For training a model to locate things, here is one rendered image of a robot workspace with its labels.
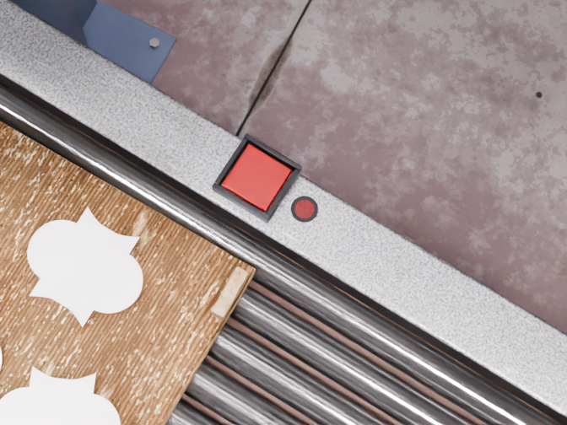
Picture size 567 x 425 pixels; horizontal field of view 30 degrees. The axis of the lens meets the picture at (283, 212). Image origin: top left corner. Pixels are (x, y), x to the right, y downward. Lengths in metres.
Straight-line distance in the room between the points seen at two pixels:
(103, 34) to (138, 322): 1.21
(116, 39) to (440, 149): 0.72
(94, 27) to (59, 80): 1.03
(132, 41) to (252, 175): 1.10
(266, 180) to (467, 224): 1.05
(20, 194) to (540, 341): 0.61
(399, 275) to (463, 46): 1.18
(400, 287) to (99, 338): 0.34
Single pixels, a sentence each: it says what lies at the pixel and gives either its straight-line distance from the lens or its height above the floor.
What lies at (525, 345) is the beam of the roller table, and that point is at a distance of 1.24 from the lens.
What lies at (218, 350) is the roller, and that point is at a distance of 1.19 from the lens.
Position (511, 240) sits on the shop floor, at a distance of 2.23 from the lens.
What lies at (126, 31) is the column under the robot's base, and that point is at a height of 0.01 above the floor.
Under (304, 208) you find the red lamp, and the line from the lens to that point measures 1.22.
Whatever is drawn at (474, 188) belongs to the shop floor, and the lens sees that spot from 2.24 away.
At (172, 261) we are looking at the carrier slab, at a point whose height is 0.94.
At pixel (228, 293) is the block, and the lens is 1.15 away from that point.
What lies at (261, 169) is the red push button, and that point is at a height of 0.93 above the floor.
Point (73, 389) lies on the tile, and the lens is 1.17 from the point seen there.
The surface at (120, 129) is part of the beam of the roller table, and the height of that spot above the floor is 0.91.
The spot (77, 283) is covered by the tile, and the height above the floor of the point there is 0.95.
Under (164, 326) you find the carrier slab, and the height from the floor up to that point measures 0.94.
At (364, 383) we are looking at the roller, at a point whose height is 0.92.
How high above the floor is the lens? 2.10
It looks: 75 degrees down
